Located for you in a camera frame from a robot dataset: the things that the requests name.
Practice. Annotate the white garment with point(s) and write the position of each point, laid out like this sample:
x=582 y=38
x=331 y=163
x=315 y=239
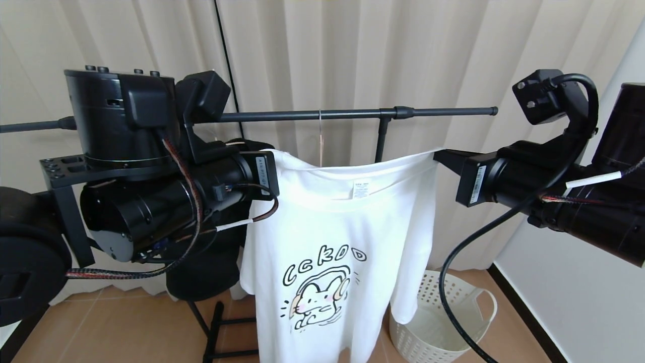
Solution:
x=327 y=227

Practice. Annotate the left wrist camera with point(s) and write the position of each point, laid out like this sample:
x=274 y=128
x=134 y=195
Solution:
x=206 y=96

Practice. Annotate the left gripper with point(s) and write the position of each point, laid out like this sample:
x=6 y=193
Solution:
x=151 y=212

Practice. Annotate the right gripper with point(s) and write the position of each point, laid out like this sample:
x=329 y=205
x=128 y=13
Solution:
x=514 y=176

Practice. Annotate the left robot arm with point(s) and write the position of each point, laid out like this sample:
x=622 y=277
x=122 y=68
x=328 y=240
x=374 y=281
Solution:
x=30 y=252

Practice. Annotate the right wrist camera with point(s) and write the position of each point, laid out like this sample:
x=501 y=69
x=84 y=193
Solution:
x=539 y=98

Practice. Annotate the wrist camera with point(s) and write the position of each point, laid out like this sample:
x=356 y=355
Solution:
x=539 y=98
x=206 y=96

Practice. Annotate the black clothes rack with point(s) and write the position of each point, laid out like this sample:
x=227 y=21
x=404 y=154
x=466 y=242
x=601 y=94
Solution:
x=352 y=114

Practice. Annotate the white laundry basket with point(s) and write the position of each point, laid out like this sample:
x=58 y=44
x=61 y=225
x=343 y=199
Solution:
x=453 y=322

